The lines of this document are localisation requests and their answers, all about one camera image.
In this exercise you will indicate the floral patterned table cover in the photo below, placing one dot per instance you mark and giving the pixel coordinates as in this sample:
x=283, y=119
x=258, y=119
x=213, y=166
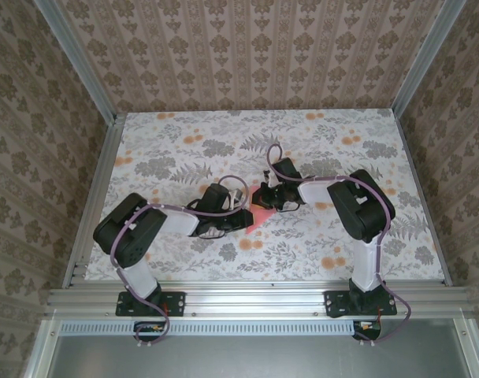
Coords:
x=223, y=130

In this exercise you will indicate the aluminium side rail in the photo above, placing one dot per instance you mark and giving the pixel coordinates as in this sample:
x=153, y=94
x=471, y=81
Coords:
x=101, y=185
x=420, y=189

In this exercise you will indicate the aluminium corner post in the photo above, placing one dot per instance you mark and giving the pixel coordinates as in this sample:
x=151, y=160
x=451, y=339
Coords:
x=420, y=59
x=78, y=59

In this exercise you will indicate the grey metal panel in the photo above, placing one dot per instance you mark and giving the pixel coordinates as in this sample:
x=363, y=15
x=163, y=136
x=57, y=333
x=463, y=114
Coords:
x=255, y=358

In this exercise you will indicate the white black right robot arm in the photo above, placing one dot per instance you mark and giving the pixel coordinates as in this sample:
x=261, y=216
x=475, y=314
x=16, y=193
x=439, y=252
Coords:
x=314, y=191

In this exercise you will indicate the black connector board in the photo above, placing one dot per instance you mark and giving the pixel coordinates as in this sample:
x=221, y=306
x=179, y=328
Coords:
x=149, y=334
x=367, y=332

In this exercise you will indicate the long aluminium frame rail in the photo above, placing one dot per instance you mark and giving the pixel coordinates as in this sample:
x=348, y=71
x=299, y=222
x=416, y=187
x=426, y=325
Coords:
x=255, y=301

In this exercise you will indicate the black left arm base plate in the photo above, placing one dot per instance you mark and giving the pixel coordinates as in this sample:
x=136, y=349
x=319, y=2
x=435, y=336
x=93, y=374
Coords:
x=176, y=304

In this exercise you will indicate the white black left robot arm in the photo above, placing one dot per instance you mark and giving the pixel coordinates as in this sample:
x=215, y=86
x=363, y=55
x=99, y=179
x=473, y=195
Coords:
x=180, y=222

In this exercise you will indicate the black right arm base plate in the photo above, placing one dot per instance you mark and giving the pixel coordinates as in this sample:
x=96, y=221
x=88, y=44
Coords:
x=334, y=304

